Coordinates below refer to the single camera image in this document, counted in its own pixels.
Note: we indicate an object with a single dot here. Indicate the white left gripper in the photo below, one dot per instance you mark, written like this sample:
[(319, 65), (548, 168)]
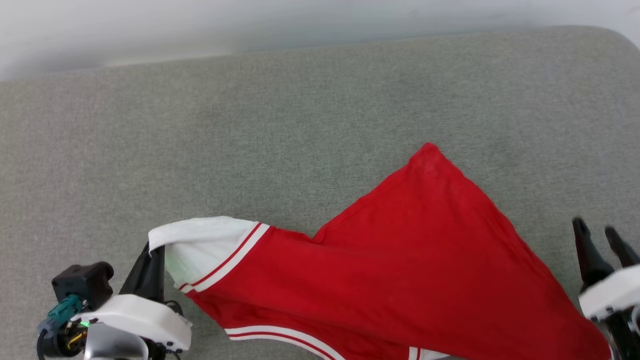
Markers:
[(135, 317)]

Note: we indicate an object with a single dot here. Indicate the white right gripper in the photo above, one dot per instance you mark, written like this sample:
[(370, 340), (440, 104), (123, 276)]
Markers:
[(612, 292)]

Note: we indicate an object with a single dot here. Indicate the red and white shirt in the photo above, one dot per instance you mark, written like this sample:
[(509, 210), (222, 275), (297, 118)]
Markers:
[(400, 265)]

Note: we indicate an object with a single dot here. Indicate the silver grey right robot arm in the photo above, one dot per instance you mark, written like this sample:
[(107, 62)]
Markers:
[(625, 335)]

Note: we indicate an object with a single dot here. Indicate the grey fabric sofa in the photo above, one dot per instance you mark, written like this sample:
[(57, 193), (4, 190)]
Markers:
[(300, 125)]

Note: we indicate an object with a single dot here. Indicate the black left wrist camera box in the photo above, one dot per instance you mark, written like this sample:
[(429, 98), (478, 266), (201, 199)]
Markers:
[(82, 282)]

